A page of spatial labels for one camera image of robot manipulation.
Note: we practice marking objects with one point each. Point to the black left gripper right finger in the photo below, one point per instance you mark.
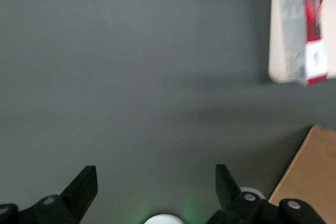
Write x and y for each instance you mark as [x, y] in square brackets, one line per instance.
[231, 192]

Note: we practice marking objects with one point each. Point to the wooden drawer cabinet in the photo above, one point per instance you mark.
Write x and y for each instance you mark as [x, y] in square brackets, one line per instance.
[309, 179]

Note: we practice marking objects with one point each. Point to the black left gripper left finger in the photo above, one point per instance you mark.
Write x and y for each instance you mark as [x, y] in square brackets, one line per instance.
[78, 192]

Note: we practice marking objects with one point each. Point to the red cookie box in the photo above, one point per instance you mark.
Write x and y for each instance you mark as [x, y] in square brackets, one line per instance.
[312, 11]

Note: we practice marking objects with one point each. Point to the cream rectangular tray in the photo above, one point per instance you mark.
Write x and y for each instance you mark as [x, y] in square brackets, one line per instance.
[274, 24]

